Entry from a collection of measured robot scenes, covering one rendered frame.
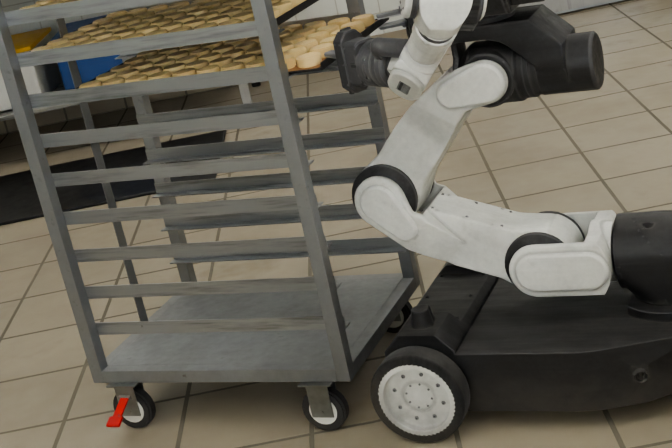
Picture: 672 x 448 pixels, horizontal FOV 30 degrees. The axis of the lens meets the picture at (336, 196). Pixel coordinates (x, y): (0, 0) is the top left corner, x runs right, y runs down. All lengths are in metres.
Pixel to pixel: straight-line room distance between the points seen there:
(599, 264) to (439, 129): 0.41
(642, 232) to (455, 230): 0.38
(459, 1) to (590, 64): 0.49
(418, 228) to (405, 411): 0.37
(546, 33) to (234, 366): 0.98
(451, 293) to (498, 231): 0.23
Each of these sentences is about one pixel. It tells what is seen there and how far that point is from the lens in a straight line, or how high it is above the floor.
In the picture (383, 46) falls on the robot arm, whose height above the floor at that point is 0.83.
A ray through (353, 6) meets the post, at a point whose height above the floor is 0.81.
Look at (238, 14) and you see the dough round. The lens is 2.59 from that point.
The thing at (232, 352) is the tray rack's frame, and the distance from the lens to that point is 2.82.
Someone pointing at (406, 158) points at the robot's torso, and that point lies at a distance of 2.59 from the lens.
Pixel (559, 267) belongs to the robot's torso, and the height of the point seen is 0.29.
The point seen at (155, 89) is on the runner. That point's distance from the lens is 2.58.
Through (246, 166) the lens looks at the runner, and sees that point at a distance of 2.54.
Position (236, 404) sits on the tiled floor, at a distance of 2.92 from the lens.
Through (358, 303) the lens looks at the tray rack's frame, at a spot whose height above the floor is 0.15.
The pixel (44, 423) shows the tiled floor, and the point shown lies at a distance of 3.12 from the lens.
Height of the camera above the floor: 1.29
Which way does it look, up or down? 18 degrees down
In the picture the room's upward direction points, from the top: 12 degrees counter-clockwise
